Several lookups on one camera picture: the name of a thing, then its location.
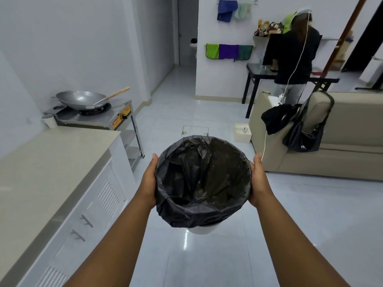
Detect person's left hand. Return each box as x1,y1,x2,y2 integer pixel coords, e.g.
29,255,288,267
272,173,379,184
137,153,159,210

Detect person's right hand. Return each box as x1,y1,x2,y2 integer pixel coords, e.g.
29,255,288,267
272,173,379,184
248,152,273,207

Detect black trash bag liner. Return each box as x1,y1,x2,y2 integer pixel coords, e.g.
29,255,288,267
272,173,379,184
155,135,252,229

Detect white trash bin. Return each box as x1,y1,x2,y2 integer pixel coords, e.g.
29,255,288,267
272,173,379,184
185,222,222,235

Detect person's right forearm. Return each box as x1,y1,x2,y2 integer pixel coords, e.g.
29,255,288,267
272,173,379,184
256,191,350,287

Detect person's left forearm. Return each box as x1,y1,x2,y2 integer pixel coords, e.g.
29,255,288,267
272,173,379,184
64,193,154,287

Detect black shoulder bag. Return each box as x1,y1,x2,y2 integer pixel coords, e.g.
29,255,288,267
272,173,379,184
282,90,335,153

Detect white box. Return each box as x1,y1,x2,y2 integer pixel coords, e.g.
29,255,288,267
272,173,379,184
234,123,252,143

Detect black garment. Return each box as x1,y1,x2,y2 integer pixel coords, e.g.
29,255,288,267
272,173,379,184
261,103,303,135

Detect steel gas stove stand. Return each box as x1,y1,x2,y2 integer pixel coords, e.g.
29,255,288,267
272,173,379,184
43,100,145,172

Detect black table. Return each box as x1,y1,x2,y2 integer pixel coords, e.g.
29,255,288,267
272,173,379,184
242,63,341,119

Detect beige sofa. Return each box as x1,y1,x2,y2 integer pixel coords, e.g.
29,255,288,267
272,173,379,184
249,91,383,181

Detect steel wok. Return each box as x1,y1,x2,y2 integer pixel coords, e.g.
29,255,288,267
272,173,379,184
52,91,108,111

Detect white kitchen cabinet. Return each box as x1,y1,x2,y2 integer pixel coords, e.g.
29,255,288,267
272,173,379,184
0,126,136,287

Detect white cup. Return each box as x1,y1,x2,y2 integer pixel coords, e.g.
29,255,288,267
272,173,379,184
41,114,58,129

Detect dark green cloth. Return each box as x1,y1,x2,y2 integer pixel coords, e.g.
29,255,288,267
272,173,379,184
234,45,254,62

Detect purple cloth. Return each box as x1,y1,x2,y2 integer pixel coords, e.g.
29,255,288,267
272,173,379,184
219,44,239,60

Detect lime green cloth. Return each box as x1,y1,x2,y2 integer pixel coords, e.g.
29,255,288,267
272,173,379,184
205,43,220,60

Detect grey door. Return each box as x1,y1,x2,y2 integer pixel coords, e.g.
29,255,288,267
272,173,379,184
177,0,200,67

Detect patterned bag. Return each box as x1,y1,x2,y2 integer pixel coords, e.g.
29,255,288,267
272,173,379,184
255,20,284,37

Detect pale green towel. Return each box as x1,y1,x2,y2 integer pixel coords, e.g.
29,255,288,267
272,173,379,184
234,3,252,20

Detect wooden pole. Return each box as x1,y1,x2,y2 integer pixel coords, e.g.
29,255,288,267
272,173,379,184
322,0,369,74

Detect blue towel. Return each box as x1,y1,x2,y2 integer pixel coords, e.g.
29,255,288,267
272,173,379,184
217,0,239,23

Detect wooden handled spatula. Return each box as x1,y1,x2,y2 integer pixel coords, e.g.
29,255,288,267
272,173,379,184
92,87,131,106

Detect white cable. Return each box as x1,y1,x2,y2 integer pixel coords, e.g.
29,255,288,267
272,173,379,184
261,13,309,162

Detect metal towel rail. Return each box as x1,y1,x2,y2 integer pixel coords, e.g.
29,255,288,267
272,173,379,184
217,0,258,6

